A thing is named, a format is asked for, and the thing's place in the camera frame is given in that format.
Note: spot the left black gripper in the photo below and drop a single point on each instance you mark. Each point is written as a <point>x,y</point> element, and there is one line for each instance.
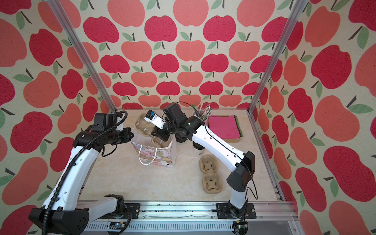
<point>129,136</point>

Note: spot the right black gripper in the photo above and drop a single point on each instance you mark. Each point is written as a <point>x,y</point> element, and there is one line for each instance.
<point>160,132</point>

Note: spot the single pulp cup carrier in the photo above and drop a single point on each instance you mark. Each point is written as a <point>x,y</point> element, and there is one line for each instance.
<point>145,129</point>

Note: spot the animal print paper gift bag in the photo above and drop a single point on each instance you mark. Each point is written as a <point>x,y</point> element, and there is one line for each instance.
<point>154,151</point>

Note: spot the white paper coffee cup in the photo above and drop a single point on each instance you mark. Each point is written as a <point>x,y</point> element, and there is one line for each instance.
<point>199,150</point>

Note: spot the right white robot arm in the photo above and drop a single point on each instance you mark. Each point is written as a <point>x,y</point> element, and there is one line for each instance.
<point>175,118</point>

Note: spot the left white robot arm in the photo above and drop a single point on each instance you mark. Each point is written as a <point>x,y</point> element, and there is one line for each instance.
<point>59,213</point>

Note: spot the pink napkin stack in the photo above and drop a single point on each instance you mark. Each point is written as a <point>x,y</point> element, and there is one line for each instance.
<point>221,125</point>

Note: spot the stack of pulp cup carriers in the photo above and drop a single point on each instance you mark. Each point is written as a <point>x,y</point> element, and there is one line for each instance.
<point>212,182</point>

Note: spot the cardboard napkin tray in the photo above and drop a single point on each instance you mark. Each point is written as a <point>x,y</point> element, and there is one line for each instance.
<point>236,132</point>

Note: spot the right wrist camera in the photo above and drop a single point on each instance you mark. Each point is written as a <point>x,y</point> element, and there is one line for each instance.
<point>155,119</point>

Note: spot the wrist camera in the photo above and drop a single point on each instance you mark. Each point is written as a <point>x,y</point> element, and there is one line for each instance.
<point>103,122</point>
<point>155,119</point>

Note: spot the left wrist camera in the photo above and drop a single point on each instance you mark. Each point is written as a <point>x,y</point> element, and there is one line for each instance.
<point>103,122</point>

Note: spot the left aluminium frame post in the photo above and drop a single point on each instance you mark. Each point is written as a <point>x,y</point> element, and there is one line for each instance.
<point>64,21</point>

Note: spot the aluminium frame post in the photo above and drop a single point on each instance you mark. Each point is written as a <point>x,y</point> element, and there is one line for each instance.
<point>64,21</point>
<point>280,46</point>

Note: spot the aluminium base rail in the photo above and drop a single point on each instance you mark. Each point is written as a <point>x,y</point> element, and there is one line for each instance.
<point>204,217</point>

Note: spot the right aluminium frame post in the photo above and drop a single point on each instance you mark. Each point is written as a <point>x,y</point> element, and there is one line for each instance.
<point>280,46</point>

